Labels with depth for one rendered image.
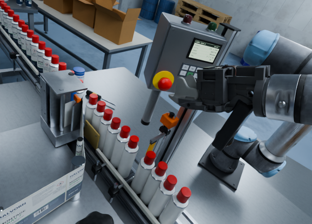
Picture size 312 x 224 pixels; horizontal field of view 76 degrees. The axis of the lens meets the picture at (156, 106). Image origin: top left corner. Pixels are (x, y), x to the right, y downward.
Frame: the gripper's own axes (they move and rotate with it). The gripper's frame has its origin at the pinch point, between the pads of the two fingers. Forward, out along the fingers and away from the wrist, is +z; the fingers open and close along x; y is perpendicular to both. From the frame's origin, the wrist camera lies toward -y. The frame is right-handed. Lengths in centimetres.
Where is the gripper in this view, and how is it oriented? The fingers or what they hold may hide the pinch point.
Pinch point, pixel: (173, 98)
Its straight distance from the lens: 47.7
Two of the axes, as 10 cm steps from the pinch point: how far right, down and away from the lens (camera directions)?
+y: -0.9, -9.6, -2.6
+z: -7.4, -1.1, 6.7
